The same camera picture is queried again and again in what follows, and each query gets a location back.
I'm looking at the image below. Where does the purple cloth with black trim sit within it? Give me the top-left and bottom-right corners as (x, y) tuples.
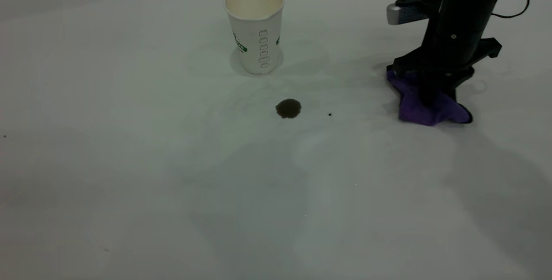
(386, 65), (474, 126)

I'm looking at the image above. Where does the brown coffee spill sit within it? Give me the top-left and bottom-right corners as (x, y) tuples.
(276, 98), (302, 119)

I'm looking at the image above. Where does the white paper coffee cup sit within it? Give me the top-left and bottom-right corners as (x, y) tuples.
(224, 0), (285, 76)

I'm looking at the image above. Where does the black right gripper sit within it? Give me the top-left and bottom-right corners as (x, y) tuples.
(392, 0), (503, 109)

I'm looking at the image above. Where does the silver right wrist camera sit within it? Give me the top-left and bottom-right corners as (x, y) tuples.
(386, 0), (445, 26)

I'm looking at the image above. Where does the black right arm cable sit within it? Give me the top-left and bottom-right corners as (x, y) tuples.
(492, 0), (530, 19)

